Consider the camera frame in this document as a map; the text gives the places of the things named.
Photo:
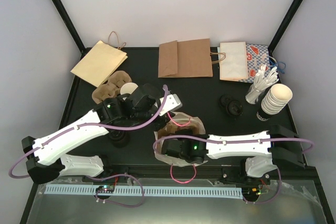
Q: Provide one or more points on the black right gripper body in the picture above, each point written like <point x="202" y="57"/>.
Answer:
<point x="184" y="132"/>

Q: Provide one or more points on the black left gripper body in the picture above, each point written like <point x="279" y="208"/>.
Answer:
<point x="140" y="116"/>

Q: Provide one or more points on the cake print paper bag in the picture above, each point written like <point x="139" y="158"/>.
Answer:
<point x="179" y="125"/>

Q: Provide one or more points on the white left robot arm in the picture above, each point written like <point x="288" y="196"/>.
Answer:
<point x="48" y="157"/>

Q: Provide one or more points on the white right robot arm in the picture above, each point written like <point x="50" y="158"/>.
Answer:
<point x="262" y="152"/>

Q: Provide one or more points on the white paper coffee cup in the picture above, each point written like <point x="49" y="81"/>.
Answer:
<point x="128" y="88"/>

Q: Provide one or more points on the brown pulp cup carrier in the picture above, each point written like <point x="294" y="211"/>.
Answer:
<point x="111" y="88"/>

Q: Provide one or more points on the stack of black lids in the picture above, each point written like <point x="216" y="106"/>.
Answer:
<point x="118" y="138"/>

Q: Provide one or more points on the black cup lid stack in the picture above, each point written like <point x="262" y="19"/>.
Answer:
<point x="231" y="106"/>

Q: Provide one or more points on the brown kraft paper bag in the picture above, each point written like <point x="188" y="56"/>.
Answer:
<point x="185" y="59"/>

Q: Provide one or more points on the white paper bag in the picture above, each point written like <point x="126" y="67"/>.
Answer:
<point x="232" y="61"/>

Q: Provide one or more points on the white plastic cutlery bunch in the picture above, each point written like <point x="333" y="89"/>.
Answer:
<point x="262" y="81"/>

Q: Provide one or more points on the stack of paper cups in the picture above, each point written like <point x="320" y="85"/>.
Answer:
<point x="275" y="100"/>

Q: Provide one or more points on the red blue patterned bag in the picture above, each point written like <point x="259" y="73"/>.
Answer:
<point x="258" y="55"/>

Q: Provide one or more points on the tan paper bag with handles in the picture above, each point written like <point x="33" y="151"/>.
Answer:
<point x="100" y="63"/>

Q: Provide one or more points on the white perforated front rail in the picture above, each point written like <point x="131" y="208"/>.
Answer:
<point x="146" y="191"/>

